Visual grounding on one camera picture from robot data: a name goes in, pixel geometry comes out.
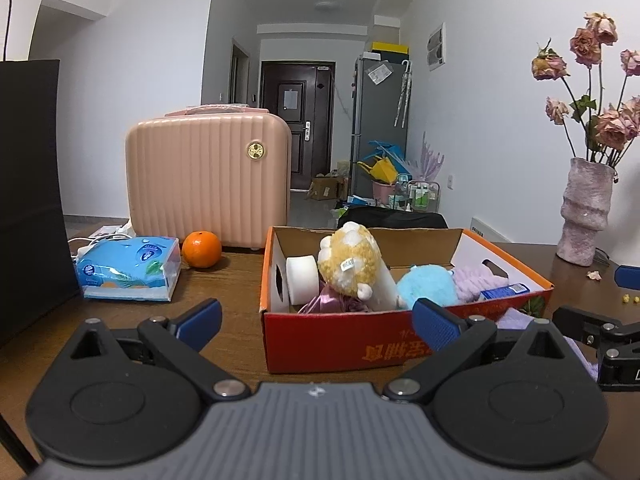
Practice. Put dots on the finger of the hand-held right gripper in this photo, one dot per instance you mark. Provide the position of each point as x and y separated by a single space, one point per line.
595 325
629 278

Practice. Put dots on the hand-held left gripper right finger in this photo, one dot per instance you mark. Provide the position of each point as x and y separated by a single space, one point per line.
437 327

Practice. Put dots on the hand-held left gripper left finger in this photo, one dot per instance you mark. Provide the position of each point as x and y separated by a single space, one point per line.
200 322

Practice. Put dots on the light purple fleece cloth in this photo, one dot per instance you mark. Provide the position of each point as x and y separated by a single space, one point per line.
582 360

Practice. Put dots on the light blue plush ball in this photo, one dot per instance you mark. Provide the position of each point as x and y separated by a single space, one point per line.
425 285

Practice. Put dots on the lavender plush towel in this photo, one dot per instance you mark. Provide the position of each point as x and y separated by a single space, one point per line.
477 280

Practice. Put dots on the purple satin cloth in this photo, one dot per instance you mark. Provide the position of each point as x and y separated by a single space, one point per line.
332 302

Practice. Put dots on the white paper roll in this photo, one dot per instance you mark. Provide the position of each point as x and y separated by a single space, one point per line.
302 277

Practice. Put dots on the red cardboard box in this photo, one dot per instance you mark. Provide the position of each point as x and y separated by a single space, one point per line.
325 340

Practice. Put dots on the yellow plush toy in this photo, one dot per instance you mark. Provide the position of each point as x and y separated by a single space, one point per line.
347 255

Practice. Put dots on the yellow crumbs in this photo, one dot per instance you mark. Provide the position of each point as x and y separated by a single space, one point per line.
629 299

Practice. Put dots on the orange fruit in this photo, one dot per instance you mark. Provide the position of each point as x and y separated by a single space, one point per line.
201 250

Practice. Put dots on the pink textured vase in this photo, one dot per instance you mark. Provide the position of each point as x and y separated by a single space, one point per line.
585 215

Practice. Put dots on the blue tissue pack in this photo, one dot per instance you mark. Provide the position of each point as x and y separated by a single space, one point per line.
125 265

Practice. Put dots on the pink bucket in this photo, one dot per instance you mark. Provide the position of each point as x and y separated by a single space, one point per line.
384 192

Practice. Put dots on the pink ribbed suitcase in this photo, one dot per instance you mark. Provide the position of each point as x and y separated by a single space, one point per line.
205 175

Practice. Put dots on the dried rose bouquet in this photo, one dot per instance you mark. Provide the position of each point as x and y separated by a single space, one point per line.
610 125

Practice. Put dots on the lavender feather decoration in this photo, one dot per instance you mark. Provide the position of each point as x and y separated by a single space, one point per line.
427 157

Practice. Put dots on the blue yellow plastic toy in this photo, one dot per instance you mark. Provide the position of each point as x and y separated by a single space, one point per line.
382 162

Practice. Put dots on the brown cardboard carton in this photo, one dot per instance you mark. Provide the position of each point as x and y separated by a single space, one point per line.
325 189

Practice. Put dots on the grey refrigerator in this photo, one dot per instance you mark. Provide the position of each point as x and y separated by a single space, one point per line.
377 120

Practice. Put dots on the black paper bag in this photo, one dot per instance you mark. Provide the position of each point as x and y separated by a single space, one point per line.
30 185

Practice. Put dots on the dark brown door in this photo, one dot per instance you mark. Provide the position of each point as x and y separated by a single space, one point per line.
295 125

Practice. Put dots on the clear folded umbrella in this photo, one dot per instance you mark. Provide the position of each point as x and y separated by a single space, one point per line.
404 95

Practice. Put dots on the clear plastic bag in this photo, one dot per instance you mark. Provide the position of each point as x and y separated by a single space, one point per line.
380 72

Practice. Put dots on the yellow flat box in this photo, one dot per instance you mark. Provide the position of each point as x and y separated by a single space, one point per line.
390 51

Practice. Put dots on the round ceiling lamp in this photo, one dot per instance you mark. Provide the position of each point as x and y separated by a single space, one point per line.
328 6

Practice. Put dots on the white wall panel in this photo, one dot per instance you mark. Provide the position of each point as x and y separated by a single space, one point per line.
436 47

